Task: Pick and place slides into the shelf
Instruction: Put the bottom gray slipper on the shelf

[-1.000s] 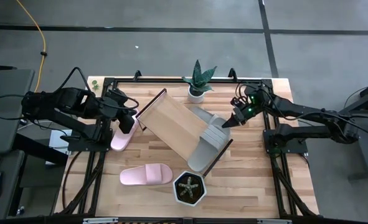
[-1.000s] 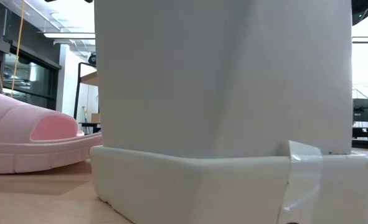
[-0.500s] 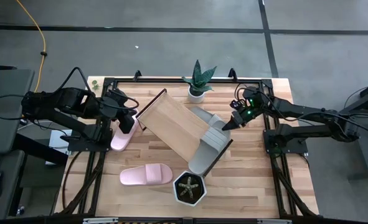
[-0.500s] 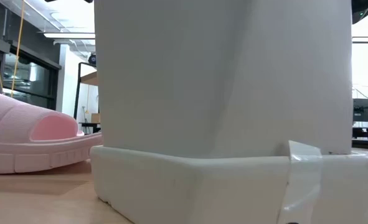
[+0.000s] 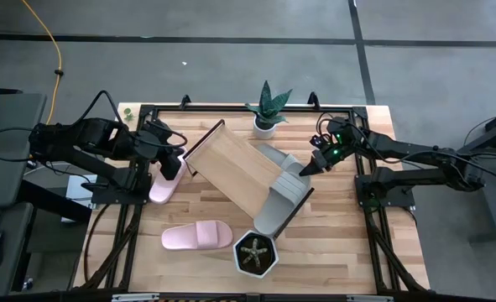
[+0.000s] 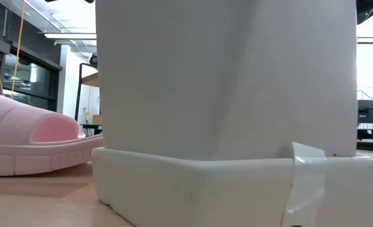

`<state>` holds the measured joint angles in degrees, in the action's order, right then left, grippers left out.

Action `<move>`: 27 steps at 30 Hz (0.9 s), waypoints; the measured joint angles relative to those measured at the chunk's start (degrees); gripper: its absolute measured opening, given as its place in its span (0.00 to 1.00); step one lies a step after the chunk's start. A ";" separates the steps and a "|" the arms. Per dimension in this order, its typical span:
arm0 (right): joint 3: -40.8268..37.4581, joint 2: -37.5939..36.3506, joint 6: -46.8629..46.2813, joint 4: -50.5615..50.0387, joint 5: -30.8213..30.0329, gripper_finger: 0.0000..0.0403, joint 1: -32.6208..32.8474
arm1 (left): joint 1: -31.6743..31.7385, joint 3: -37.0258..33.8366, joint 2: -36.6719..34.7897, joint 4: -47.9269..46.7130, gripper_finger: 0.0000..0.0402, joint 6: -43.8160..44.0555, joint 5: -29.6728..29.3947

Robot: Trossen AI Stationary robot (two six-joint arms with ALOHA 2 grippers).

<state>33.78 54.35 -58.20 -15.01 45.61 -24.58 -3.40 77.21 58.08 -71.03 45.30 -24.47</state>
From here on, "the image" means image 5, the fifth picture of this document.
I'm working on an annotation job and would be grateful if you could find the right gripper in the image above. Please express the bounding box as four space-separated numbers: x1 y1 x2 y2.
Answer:
299 143 350 176

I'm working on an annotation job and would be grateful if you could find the pink foam slide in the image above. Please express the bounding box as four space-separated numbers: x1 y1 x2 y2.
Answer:
148 146 189 206
160 219 234 252

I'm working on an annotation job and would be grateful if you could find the grey foam slide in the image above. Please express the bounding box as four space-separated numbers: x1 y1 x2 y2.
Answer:
255 143 306 180
252 169 313 237

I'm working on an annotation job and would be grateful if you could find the white round plant pot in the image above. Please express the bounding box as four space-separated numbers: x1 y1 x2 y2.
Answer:
252 113 278 141

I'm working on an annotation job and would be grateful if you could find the green snake plant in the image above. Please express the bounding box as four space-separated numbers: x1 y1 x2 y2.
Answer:
244 80 294 128

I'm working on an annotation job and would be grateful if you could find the white flat sheet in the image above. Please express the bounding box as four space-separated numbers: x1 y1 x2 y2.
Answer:
60 174 100 224

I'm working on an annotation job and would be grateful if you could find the green star succulent plant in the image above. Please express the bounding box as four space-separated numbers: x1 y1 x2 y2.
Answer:
239 237 269 268

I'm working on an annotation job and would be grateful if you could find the white foam box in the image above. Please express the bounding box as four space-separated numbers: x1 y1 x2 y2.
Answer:
232 228 280 279

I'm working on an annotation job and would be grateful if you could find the dark grey desk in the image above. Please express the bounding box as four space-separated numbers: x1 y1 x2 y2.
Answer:
0 92 48 210
0 203 35 299

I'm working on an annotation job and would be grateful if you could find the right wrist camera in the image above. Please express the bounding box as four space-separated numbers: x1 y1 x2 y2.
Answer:
309 133 331 148

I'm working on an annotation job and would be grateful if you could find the wooden shelf black frame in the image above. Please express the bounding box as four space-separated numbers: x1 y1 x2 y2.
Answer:
182 118 316 241

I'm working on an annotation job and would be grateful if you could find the silver metal bracket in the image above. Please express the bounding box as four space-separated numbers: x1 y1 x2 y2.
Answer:
346 294 394 302
111 293 160 302

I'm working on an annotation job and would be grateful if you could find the yellow hanging cable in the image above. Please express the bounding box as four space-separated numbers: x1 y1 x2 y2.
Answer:
19 0 64 126

